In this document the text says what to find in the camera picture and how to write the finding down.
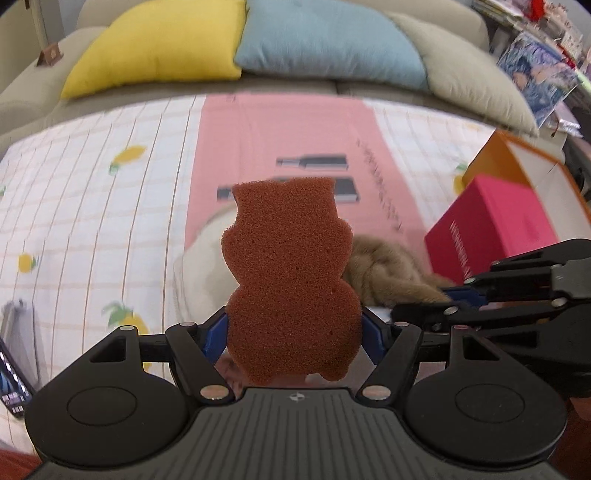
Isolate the black phone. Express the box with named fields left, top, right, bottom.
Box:
left=0, top=339, right=35, bottom=418

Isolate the brown bear-shaped sponge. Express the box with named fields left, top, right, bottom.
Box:
left=220, top=176, right=362, bottom=385

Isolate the magenta box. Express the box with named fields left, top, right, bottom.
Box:
left=424, top=173, right=561, bottom=286

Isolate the beige pillow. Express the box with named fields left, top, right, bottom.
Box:
left=388, top=11, right=540, bottom=138

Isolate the blue printed poster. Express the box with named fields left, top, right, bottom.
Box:
left=496, top=34, right=585, bottom=130

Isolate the brown furry cloth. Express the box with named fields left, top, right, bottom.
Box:
left=344, top=234, right=455, bottom=308

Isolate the yellow pillow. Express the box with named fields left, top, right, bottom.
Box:
left=60, top=0, right=247, bottom=100

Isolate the pink bottle-print cloth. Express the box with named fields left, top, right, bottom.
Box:
left=185, top=95, right=458, bottom=259

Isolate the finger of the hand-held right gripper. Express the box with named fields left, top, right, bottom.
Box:
left=441, top=239, right=591, bottom=308
left=392, top=295, right=571, bottom=334

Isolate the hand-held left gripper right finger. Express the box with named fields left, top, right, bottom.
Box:
left=355, top=307, right=506, bottom=407

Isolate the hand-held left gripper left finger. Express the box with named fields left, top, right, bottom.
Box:
left=88, top=310, right=235, bottom=404

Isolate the light blue pillow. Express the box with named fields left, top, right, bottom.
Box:
left=234, top=0, right=430, bottom=90

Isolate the checked lemon-print blanket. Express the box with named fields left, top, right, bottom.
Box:
left=0, top=95, right=513, bottom=444

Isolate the stack of books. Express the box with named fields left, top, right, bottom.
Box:
left=471, top=0, right=591, bottom=61

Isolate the orange open box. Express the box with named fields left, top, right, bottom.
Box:
left=462, top=130, right=589, bottom=217

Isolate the beige sofa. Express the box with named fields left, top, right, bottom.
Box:
left=0, top=0, right=566, bottom=162

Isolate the cream plush cloth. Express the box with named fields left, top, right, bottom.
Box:
left=173, top=203, right=241, bottom=324

